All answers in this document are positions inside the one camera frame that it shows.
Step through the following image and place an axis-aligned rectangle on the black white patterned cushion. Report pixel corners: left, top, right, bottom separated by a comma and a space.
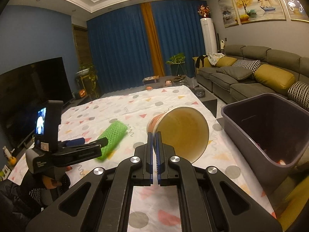
232, 59, 262, 74
287, 81, 309, 110

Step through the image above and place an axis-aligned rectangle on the artificial flower bouquet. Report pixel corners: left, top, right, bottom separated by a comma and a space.
197, 4, 211, 18

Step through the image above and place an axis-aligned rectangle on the framed painting with white rings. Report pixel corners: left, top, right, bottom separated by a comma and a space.
278, 0, 309, 22

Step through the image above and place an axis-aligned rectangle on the small grey landscape painting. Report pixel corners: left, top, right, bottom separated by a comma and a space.
218, 0, 239, 28

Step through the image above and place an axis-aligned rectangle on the green foam net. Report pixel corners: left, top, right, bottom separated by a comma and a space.
97, 119, 127, 162

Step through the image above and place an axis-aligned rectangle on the green plant in white pot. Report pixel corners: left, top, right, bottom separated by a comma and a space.
166, 53, 187, 76

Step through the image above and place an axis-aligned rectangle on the grey plastic bin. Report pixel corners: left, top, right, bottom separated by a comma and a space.
222, 92, 309, 191

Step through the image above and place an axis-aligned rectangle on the large yellow cushion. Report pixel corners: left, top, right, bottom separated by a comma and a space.
253, 64, 296, 93

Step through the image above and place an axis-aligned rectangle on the trailing plant on metal stand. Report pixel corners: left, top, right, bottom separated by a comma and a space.
76, 63, 99, 95

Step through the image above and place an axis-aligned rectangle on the white cloth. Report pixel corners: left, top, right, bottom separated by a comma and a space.
208, 52, 225, 66

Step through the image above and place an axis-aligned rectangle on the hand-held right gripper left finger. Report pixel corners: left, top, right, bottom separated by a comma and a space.
25, 132, 155, 232

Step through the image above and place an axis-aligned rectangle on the person's left hand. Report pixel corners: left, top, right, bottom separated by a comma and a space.
42, 167, 71, 190

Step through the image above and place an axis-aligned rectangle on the dark coffee table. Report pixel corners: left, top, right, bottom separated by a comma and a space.
191, 84, 219, 120

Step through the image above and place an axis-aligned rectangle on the yellow seat cushion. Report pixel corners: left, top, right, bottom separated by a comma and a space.
273, 181, 309, 232

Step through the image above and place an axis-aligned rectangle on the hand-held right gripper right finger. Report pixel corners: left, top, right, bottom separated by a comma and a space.
156, 131, 283, 232

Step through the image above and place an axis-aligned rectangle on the white orange paper cup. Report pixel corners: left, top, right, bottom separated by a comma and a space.
146, 106, 210, 164

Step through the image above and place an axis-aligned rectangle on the sailing ship painting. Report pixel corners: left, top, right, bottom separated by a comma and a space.
232, 0, 286, 25

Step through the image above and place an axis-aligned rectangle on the white standing air conditioner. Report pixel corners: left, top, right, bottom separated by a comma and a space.
200, 17, 217, 55

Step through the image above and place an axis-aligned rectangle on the orange curtain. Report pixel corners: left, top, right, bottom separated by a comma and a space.
141, 2, 166, 78

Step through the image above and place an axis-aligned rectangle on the blue curtain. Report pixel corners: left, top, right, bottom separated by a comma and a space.
86, 3, 155, 95
151, 0, 209, 76

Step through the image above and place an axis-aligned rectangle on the grey television cabinet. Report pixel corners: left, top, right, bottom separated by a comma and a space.
0, 94, 93, 174

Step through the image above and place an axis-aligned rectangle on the small yellow cushion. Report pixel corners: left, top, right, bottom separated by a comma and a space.
216, 57, 238, 68

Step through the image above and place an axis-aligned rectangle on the grey sofa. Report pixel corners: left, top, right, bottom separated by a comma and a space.
192, 44, 309, 107

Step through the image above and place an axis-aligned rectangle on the person's left forearm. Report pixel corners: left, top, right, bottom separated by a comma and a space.
0, 171, 55, 225

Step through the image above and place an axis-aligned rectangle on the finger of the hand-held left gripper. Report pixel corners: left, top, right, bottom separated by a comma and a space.
59, 138, 86, 148
52, 137, 109, 167

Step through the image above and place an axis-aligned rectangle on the wooden blind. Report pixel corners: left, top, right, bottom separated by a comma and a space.
72, 24, 93, 70

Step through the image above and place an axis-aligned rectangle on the black television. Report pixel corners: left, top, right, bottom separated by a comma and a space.
0, 57, 73, 150

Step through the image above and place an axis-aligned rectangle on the printed tablecloth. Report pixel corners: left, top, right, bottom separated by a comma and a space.
7, 84, 278, 232

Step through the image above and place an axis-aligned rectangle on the grey cushion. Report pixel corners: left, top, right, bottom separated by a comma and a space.
216, 66, 256, 81

